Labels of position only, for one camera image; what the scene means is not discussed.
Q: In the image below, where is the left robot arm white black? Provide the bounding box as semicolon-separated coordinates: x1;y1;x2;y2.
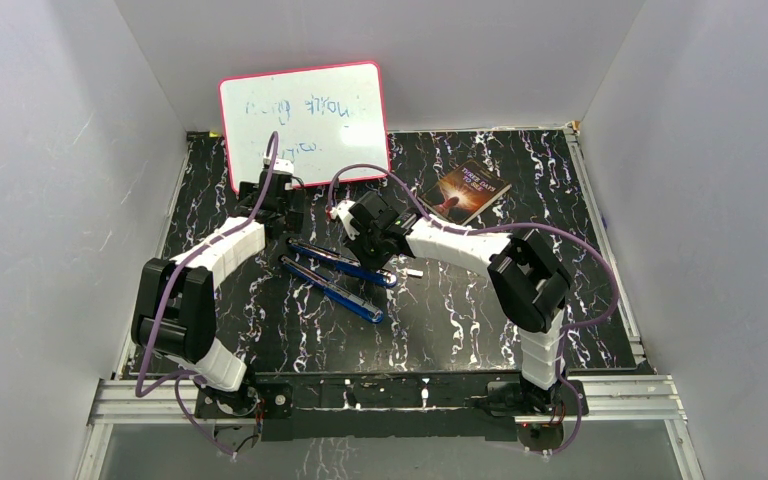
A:
130;160;303;416

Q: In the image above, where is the paperback book orange cover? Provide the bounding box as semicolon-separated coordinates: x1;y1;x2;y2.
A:
419;160;511;225

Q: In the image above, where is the whiteboard with pink frame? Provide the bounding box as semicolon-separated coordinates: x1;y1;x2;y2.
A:
218;61;390;190

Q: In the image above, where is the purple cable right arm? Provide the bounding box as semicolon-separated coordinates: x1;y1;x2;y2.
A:
326;163;622;458

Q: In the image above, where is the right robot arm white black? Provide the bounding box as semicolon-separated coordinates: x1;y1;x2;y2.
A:
328;192;571;414

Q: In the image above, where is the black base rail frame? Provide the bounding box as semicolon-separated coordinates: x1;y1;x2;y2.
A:
196;370;578;448

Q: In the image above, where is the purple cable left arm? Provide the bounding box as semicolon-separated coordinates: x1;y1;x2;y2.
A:
135;131;281;458

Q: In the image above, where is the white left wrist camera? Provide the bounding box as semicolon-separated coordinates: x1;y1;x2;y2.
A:
263;157;295;177

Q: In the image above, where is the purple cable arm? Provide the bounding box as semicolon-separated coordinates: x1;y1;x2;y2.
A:
326;163;622;458
135;131;281;458

